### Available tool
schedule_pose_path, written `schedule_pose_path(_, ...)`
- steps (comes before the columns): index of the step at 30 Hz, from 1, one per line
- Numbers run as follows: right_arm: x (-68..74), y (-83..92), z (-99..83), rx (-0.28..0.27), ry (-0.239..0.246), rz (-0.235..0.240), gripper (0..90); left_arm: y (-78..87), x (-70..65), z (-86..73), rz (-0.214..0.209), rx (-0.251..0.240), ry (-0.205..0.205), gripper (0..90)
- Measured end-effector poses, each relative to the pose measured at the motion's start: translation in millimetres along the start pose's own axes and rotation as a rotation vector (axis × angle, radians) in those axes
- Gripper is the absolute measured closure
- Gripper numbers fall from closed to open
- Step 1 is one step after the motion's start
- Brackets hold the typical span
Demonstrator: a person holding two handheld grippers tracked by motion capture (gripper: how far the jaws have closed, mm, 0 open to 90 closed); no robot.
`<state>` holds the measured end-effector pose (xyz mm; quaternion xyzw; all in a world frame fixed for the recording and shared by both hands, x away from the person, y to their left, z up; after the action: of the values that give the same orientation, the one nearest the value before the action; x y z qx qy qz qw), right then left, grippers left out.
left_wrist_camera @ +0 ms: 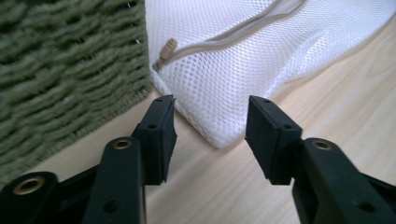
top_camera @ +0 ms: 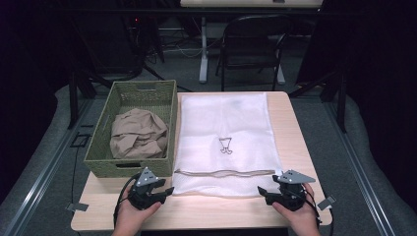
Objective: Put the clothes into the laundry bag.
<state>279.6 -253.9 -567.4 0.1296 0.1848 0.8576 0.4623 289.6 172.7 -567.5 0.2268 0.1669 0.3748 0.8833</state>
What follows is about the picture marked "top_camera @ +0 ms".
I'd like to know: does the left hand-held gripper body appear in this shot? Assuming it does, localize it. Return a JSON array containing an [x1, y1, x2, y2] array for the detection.
[[127, 166, 165, 210]]

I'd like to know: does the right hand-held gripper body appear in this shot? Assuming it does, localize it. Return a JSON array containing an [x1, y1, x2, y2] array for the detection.
[[278, 169, 317, 211]]

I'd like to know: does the green woven basket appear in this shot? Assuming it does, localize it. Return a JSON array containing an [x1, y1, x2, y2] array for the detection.
[[84, 80, 178, 179]]

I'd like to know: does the beige garment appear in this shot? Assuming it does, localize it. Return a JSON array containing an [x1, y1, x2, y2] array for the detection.
[[109, 108, 169, 160]]

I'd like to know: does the white mesh laundry bag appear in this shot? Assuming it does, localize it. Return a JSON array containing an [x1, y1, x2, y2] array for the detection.
[[171, 92, 284, 199]]

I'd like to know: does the person's right hand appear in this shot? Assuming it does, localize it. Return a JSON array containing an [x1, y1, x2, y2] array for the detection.
[[271, 183, 321, 236]]

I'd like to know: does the person's left hand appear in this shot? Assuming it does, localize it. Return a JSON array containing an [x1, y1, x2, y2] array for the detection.
[[112, 187, 162, 236]]

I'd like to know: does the grey tape piece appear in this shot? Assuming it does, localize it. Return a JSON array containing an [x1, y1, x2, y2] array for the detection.
[[317, 195, 337, 211], [66, 202, 89, 212]]

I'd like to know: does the black floor socket plate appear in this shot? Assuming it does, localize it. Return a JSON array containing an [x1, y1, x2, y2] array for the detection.
[[70, 132, 92, 148]]

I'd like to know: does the black metal stand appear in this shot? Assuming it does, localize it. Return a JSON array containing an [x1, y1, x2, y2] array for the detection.
[[67, 70, 114, 130], [288, 70, 348, 134]]

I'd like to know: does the white background desk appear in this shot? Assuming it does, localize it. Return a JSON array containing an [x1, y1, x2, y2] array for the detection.
[[180, 0, 324, 86]]

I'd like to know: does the black folding chair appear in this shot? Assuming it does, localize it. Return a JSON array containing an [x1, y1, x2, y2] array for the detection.
[[214, 14, 293, 92]]

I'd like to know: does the left hand-held gripper cable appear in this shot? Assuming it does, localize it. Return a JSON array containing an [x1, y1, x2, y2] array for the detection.
[[112, 173, 141, 228]]

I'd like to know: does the hand-held gripper cable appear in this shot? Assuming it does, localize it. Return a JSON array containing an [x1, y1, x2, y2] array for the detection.
[[304, 186, 334, 236], [112, 173, 141, 228]]

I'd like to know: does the right hand-held gripper cable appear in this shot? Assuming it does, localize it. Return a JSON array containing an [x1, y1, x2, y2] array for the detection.
[[304, 186, 334, 236]]

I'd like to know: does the thin black floor cable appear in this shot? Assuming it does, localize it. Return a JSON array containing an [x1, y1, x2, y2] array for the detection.
[[70, 147, 81, 205]]

